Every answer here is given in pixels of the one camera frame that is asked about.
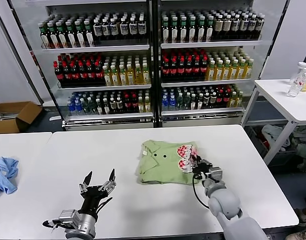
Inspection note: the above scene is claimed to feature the light green polo shirt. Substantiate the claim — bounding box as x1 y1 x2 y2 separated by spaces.
135 139 203 186

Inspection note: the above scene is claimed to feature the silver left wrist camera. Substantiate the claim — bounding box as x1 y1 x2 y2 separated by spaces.
58 209 80 227

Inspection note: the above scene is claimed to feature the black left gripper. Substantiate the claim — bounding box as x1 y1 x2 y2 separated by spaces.
79 168 117 216

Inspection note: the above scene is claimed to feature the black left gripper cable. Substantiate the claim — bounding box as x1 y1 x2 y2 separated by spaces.
96 196 114 215

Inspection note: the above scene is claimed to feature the dark mesh laundry basket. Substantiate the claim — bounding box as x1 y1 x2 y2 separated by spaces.
244 124 272 160

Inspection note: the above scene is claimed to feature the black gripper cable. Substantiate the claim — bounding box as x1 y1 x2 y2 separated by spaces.
96 196 114 215
192 173 212 210

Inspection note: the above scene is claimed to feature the white side table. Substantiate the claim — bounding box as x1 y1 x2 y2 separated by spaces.
240 79 306 166

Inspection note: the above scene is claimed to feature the green white clothes heap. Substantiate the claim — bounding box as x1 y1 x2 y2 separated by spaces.
292 127 306 160

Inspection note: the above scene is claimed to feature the clear bottle white cap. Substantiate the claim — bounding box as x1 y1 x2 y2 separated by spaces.
290 62 306 86

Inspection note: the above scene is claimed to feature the dark bottle beige label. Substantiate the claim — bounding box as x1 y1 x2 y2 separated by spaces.
215 16 225 41
223 16 232 41

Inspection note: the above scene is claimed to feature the open beverage display cooler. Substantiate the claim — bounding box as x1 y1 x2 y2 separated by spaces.
153 0 293 129
0 0 157 133

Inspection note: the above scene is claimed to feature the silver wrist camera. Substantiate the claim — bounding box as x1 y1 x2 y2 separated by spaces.
207 165 224 183
58 209 80 227

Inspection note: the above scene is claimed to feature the dark bottle white blue label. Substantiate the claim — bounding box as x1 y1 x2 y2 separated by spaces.
102 19 111 41
239 15 249 41
138 17 148 39
129 18 139 40
93 20 103 41
255 14 266 40
247 15 257 41
119 18 130 40
231 15 241 41
110 19 120 40

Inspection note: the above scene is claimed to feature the pale crumpled garment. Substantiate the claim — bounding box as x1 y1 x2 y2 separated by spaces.
262 124 292 153

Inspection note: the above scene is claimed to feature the yellow green tea bottle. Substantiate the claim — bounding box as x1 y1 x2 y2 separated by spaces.
111 65 120 87
222 60 232 81
119 65 128 87
215 61 224 82
245 59 254 80
238 59 247 80
142 63 151 85
230 60 239 81
127 64 136 86
103 65 112 88
207 61 216 82
134 64 144 86

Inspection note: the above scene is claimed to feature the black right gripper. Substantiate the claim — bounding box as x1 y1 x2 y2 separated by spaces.
189 152 214 180

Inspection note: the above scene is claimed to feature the shiny metal rods bundle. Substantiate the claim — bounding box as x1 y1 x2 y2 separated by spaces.
0 112 19 123

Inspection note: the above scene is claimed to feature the crumpled light blue shirt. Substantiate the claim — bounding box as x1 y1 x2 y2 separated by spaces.
0 156 20 197

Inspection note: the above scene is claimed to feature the black left camera cable loop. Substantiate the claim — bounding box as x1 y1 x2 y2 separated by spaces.
42 219 60 230

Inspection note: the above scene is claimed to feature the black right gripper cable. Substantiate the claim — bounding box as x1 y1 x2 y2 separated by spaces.
192 173 212 210

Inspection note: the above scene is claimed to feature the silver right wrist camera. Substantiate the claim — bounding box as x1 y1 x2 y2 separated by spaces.
207 165 224 183

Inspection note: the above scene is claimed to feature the open cardboard box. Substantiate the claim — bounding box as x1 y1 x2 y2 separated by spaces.
0 101 44 135

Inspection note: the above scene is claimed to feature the green cap tea bottle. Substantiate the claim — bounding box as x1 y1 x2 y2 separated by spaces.
84 21 96 48
197 17 207 43
179 17 189 44
170 18 179 44
206 17 215 43
48 24 60 50
57 23 69 49
188 17 198 44
161 19 171 44
75 22 87 49
40 25 51 50
66 22 78 49

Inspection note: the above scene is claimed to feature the clear bottle red label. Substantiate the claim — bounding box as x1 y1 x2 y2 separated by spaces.
286 68 306 99

